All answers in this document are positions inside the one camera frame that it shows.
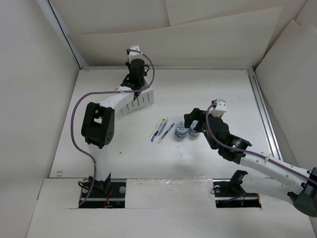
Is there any blue-white round tin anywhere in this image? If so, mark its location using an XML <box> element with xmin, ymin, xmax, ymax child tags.
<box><xmin>188</xmin><ymin>120</ymin><xmax>200</xmax><ymax>137</ymax></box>
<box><xmin>174</xmin><ymin>121</ymin><xmax>188</xmax><ymax>139</ymax></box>

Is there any yellow pen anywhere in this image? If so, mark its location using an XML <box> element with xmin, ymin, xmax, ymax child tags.
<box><xmin>150</xmin><ymin>115</ymin><xmax>165</xmax><ymax>137</ymax></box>

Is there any dark blue pen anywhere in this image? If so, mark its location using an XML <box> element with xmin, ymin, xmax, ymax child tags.
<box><xmin>151</xmin><ymin>119</ymin><xmax>165</xmax><ymax>142</ymax></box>

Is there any clear blue-tipped pen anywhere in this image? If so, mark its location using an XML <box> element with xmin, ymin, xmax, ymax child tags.
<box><xmin>158</xmin><ymin>123</ymin><xmax>175</xmax><ymax>143</ymax></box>

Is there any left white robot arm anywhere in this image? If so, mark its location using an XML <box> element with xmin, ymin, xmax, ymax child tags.
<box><xmin>81</xmin><ymin>59</ymin><xmax>149</xmax><ymax>197</ymax></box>

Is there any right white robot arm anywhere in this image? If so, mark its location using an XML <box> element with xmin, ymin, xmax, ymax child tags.
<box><xmin>184</xmin><ymin>104</ymin><xmax>317</xmax><ymax>217</ymax></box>

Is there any white two-compartment slotted organizer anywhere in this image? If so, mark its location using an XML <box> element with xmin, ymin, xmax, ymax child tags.
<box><xmin>121</xmin><ymin>86</ymin><xmax>154</xmax><ymax>115</ymax></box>

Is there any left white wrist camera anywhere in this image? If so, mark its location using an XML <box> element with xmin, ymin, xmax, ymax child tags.
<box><xmin>126</xmin><ymin>45</ymin><xmax>142</xmax><ymax>63</ymax></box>

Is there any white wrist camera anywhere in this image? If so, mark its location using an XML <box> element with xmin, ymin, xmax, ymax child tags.
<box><xmin>209</xmin><ymin>99</ymin><xmax>227</xmax><ymax>118</ymax></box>
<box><xmin>126</xmin><ymin>45</ymin><xmax>142</xmax><ymax>63</ymax></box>

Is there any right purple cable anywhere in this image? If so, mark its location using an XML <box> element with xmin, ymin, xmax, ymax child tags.
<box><xmin>204</xmin><ymin>103</ymin><xmax>317</xmax><ymax>185</ymax></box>

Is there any purple cable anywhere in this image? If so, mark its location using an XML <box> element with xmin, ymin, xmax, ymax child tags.
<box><xmin>204</xmin><ymin>103</ymin><xmax>317</xmax><ymax>185</ymax></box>
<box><xmin>72</xmin><ymin>48</ymin><xmax>156</xmax><ymax>206</ymax></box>

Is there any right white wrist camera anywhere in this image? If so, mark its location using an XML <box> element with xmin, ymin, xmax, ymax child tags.
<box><xmin>209</xmin><ymin>99</ymin><xmax>227</xmax><ymax>118</ymax></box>

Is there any aluminium rail right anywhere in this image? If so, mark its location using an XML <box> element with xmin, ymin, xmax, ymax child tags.
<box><xmin>247</xmin><ymin>67</ymin><xmax>283</xmax><ymax>161</ymax></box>

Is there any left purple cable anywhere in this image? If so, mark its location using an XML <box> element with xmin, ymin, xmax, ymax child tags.
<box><xmin>72</xmin><ymin>48</ymin><xmax>156</xmax><ymax>206</ymax></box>

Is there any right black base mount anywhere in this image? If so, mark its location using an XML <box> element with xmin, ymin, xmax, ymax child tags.
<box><xmin>211</xmin><ymin>170</ymin><xmax>262</xmax><ymax>208</ymax></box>

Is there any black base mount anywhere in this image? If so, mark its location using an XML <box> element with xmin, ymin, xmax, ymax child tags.
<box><xmin>211</xmin><ymin>170</ymin><xmax>262</xmax><ymax>208</ymax></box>
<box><xmin>78</xmin><ymin>175</ymin><xmax>127</xmax><ymax>209</ymax></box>

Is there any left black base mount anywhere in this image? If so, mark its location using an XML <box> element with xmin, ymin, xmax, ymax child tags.
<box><xmin>78</xmin><ymin>175</ymin><xmax>127</xmax><ymax>209</ymax></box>

